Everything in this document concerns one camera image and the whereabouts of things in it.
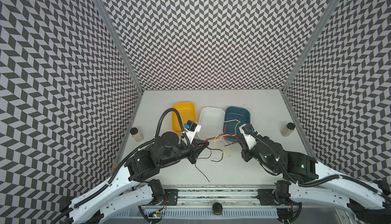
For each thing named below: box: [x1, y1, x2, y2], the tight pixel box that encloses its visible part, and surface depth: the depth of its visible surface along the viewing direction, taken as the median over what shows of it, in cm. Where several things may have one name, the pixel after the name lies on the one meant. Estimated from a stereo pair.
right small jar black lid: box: [280, 122, 296, 137], surface depth 90 cm
